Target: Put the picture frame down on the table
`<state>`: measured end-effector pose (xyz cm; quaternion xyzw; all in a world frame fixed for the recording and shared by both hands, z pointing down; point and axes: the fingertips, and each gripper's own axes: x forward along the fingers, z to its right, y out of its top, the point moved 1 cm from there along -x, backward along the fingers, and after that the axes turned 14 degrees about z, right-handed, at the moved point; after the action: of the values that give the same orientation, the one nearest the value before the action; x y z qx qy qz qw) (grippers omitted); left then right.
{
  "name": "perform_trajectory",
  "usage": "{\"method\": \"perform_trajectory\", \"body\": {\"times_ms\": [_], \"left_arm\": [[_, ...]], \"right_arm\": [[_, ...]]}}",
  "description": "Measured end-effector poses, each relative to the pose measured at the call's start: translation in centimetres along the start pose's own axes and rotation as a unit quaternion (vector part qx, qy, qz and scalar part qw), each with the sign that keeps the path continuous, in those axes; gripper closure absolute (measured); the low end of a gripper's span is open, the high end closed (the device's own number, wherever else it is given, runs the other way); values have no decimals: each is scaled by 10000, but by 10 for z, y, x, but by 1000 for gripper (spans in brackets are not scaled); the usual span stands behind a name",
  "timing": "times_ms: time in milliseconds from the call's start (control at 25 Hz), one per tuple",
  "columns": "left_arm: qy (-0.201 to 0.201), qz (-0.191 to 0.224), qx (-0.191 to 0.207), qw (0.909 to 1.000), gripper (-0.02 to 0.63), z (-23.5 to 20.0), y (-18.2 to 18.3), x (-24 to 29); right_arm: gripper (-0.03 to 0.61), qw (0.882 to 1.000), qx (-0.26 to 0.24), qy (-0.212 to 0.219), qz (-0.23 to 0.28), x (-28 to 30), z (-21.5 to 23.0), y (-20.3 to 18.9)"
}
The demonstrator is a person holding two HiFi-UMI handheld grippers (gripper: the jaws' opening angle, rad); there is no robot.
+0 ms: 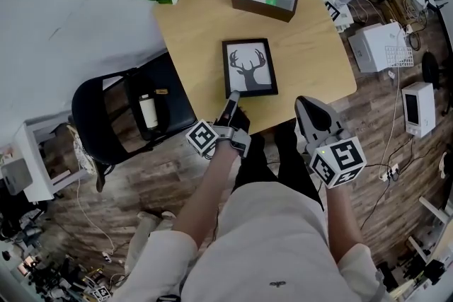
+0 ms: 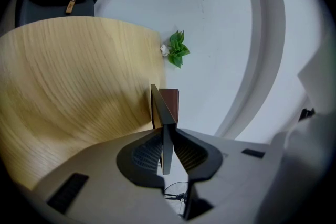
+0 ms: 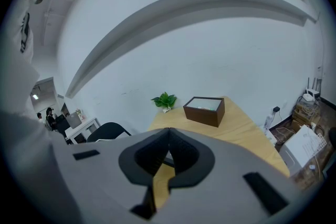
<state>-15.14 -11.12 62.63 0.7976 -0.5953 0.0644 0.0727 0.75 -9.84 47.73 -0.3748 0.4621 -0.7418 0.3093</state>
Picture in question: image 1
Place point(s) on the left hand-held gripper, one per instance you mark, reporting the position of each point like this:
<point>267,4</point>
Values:
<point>201,138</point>

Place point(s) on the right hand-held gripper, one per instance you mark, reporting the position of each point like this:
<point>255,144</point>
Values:
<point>339,161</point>

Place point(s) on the black deer picture frame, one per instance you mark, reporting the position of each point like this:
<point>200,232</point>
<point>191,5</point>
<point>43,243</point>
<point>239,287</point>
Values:
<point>247,60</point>

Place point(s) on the person's right forearm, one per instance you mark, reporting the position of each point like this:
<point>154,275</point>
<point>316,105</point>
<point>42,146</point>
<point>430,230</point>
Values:
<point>341,219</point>

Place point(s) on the person's left forearm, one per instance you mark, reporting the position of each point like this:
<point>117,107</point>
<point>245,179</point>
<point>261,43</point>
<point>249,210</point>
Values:
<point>201,201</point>

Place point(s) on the person's black trousers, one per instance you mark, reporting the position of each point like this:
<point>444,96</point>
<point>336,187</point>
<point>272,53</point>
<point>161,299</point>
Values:
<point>290,159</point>

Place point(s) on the light wooden table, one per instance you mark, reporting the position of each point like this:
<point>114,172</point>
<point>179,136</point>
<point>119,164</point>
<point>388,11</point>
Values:
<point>311,56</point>

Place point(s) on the white bottle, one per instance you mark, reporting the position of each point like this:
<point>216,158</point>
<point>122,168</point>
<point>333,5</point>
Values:
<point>148,113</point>

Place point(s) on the white box appliance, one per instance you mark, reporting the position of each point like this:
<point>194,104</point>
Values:
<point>371,46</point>

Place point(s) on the white power strip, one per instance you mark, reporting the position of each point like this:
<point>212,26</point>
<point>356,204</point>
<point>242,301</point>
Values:
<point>389,172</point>

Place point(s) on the white patterned block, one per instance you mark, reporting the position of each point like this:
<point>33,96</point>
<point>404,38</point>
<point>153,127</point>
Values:
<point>334,10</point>
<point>101,293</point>

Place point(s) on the white appliance with dark window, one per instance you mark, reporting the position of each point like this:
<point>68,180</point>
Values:
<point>423,109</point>

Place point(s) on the black round stool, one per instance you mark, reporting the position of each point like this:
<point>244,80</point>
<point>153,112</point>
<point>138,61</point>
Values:
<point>430,69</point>

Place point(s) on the person's white shirt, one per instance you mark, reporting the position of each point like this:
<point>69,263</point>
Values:
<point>269,240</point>

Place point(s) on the cardboard box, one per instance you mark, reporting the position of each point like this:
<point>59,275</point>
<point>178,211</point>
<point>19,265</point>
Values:
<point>398,3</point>

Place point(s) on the black folding chair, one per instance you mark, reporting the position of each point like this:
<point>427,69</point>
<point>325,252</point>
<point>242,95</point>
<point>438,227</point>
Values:
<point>88,109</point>

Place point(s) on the white cabinet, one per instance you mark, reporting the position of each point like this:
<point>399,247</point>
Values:
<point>35,166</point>

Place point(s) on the grey box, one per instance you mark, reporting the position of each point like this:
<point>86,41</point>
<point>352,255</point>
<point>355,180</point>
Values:
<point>16,176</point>

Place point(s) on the white frame stand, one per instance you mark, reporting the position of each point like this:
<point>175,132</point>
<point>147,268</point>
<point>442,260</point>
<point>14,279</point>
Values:
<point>430,208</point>

